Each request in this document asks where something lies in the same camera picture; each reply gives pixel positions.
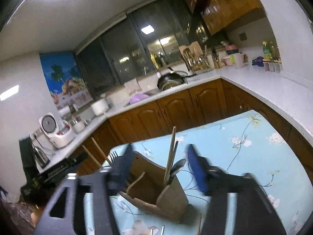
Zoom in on wooden chopstick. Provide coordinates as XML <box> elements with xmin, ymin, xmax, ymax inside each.
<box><xmin>81</xmin><ymin>145</ymin><xmax>102</xmax><ymax>169</ymax></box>
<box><xmin>91</xmin><ymin>137</ymin><xmax>109</xmax><ymax>165</ymax></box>

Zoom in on metal fork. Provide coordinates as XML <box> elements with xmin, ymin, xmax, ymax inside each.
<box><xmin>108</xmin><ymin>151</ymin><xmax>119</xmax><ymax>166</ymax></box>

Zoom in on metal spoon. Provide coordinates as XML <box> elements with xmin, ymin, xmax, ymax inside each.
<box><xmin>168</xmin><ymin>158</ymin><xmax>186</xmax><ymax>183</ymax></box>

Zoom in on dark kitchen window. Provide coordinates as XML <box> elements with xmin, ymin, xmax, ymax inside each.
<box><xmin>76</xmin><ymin>0</ymin><xmax>209</xmax><ymax>97</ymax></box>

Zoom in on steel electric kettle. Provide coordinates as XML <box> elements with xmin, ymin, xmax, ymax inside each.
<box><xmin>33</xmin><ymin>145</ymin><xmax>50</xmax><ymax>169</ymax></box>

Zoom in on wooden utensil holder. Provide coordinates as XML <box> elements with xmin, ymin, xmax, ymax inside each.
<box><xmin>121</xmin><ymin>151</ymin><xmax>189</xmax><ymax>223</ymax></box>

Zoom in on long wooden spoon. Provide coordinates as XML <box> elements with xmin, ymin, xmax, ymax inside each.
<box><xmin>163</xmin><ymin>126</ymin><xmax>176</xmax><ymax>186</ymax></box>

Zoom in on white rice cooker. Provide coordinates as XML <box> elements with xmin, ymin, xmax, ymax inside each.
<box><xmin>39</xmin><ymin>112</ymin><xmax>75</xmax><ymax>149</ymax></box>

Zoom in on small white cooker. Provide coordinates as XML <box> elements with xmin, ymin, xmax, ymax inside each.
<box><xmin>69</xmin><ymin>116</ymin><xmax>86</xmax><ymax>134</ymax></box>

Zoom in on wooden lower cabinets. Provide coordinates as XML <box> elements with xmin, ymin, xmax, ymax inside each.
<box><xmin>73</xmin><ymin>79</ymin><xmax>312</xmax><ymax>178</ymax></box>

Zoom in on wooden cabinets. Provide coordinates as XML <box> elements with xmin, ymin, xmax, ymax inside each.
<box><xmin>73</xmin><ymin>79</ymin><xmax>312</xmax><ymax>178</ymax></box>
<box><xmin>185</xmin><ymin>0</ymin><xmax>263</xmax><ymax>35</ymax></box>

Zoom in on white round pot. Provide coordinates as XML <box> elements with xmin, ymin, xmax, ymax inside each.
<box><xmin>91</xmin><ymin>98</ymin><xmax>110</xmax><ymax>116</ymax></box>

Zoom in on purple cutting mat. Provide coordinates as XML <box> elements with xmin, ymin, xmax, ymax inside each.
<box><xmin>129</xmin><ymin>93</ymin><xmax>150</xmax><ymax>105</ymax></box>

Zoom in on black wok pan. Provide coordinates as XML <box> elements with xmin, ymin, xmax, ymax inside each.
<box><xmin>156</xmin><ymin>67</ymin><xmax>197</xmax><ymax>91</ymax></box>

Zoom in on countertop utensil rack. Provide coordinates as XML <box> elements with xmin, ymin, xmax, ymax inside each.
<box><xmin>179</xmin><ymin>41</ymin><xmax>210</xmax><ymax>73</ymax></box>

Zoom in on tropical beach poster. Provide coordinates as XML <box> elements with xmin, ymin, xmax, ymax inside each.
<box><xmin>39</xmin><ymin>52</ymin><xmax>93</xmax><ymax>110</ymax></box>

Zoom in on pastel stacked bowls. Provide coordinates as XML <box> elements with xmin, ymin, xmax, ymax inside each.
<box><xmin>222</xmin><ymin>45</ymin><xmax>248</xmax><ymax>69</ymax></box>

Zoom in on green yellow bottle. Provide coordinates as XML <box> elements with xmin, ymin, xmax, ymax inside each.
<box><xmin>263</xmin><ymin>41</ymin><xmax>272</xmax><ymax>61</ymax></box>

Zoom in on wooden upper cabinets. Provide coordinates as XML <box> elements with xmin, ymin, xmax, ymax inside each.
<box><xmin>185</xmin><ymin>0</ymin><xmax>263</xmax><ymax>35</ymax></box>

